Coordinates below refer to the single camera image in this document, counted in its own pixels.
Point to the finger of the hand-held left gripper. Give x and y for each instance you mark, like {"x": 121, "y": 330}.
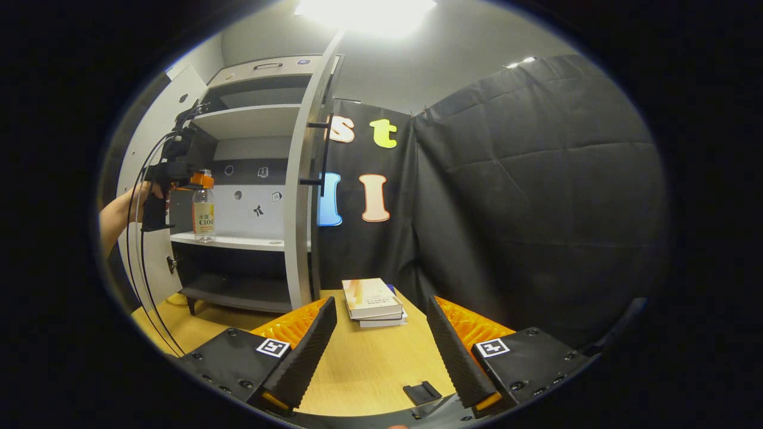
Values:
{"x": 201, "y": 179}

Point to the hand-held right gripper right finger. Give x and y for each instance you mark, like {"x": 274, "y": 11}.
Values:
{"x": 453, "y": 357}

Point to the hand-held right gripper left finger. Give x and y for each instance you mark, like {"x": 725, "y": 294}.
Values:
{"x": 310, "y": 357}

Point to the grey cabinet door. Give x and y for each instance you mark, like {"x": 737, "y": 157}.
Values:
{"x": 152, "y": 113}
{"x": 296, "y": 226}

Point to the clear plastic bottle orange label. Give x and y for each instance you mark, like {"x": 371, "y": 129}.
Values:
{"x": 204, "y": 229}

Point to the grey cabinet with shelves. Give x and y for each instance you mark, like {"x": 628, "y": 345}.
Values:
{"x": 250, "y": 122}

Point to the white book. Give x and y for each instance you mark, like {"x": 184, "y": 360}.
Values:
{"x": 387, "y": 322}

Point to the cream cover book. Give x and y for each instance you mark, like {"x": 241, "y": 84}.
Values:
{"x": 371, "y": 297}

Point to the black backdrop cloth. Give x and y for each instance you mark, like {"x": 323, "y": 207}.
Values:
{"x": 536, "y": 208}

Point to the large ceiling light panel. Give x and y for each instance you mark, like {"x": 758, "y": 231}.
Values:
{"x": 366, "y": 15}

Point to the small ceiling light panel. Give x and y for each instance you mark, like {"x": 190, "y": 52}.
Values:
{"x": 520, "y": 61}

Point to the small black bracket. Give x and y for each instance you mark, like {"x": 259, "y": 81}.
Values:
{"x": 422, "y": 392}

